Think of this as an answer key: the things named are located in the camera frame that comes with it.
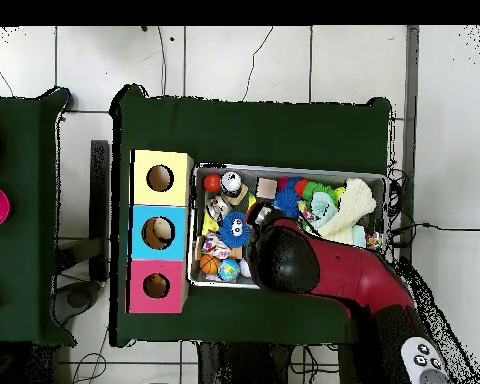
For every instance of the mint green cloth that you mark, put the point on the mint green cloth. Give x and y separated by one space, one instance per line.
322 206

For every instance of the dark green side tablecloth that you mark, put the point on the dark green side tablecloth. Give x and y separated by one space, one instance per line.
20 260

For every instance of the small orange basketball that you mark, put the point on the small orange basketball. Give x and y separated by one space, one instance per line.
210 264

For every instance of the wooden box with three holes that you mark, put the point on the wooden box with three holes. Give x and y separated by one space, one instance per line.
160 198

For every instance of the cream knitted cloth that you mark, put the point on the cream knitted cloth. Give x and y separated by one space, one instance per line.
352 212

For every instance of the plain orange ball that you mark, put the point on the plain orange ball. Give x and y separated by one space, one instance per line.
212 182

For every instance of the globe print ball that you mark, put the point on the globe print ball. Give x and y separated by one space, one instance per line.
228 270

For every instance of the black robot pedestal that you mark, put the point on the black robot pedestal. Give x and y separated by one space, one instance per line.
244 368

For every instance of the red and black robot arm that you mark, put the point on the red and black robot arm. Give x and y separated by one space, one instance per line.
344 272

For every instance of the blue spiky ball with eyes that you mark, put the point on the blue spiky ball with eyes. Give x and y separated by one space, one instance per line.
235 230

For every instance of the white baseball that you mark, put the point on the white baseball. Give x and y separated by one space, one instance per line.
244 268

